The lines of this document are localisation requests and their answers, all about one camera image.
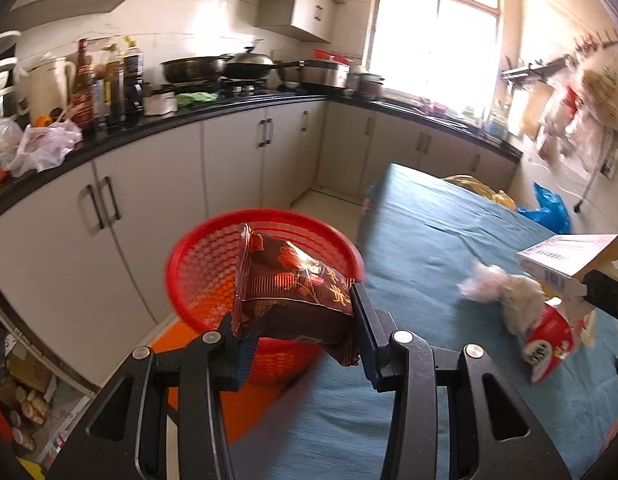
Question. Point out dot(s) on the small white cardboard box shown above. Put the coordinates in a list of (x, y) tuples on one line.
[(564, 255)]

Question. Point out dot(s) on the wok with steel lid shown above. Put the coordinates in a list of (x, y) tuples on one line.
[(249, 65)]

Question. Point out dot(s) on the black kitchen countertop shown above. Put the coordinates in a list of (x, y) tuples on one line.
[(139, 127)]

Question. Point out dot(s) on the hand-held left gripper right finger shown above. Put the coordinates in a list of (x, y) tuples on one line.
[(369, 350)]

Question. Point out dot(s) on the white upper kitchen cabinets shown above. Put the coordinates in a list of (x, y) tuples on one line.
[(309, 10)]

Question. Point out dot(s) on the kitchen window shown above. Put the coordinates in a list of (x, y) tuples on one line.
[(434, 45)]

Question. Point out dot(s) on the white plastic bag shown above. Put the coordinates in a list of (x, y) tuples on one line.
[(44, 145)]

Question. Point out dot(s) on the steel rice cooker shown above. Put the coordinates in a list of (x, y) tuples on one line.
[(324, 75)]

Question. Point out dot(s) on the red plastic basket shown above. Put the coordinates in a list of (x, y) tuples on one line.
[(204, 270)]

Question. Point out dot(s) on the brown snack packet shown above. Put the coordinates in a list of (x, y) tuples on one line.
[(289, 285)]

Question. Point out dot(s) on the black wall rack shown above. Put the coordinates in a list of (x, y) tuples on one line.
[(534, 70)]

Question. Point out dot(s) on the white kitchen cabinets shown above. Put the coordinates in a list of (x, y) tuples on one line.
[(309, 10), (154, 185)]

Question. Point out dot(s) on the green dish cloth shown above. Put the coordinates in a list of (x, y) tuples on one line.
[(196, 98)]

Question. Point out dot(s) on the green printed box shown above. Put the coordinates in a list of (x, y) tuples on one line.
[(498, 122)]

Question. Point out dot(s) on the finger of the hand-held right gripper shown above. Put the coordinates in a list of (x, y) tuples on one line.
[(609, 295)]

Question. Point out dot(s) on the red plastic tray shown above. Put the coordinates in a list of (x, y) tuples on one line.
[(334, 55)]

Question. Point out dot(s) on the blue tablecloth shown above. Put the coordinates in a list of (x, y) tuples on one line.
[(429, 240)]

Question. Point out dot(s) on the white dish rack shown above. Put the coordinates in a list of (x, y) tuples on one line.
[(1, 75)]

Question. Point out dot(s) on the hanging plastic bags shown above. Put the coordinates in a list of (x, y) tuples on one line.
[(589, 110)]

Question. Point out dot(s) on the blue plastic bag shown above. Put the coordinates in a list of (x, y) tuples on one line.
[(551, 210)]

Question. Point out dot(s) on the white cloth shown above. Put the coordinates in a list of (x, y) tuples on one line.
[(519, 300)]

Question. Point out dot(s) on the yellow plastic bag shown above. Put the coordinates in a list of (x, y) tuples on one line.
[(489, 187)]

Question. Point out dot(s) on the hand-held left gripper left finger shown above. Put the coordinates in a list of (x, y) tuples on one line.
[(229, 360)]

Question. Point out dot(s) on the red white snack packet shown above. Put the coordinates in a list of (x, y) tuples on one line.
[(549, 342)]

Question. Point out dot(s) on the black open wok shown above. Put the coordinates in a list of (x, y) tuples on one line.
[(194, 67)]

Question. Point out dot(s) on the white electric kettle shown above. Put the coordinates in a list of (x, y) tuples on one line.
[(46, 90)]

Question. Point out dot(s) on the group of condiment bottles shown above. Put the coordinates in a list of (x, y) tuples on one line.
[(84, 90)]

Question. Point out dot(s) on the dark cooking pot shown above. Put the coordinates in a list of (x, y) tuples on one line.
[(369, 85)]

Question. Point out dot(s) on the gas stove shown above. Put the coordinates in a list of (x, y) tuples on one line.
[(239, 89)]

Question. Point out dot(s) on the white lower kitchen cabinets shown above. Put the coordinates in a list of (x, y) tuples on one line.
[(154, 185)]

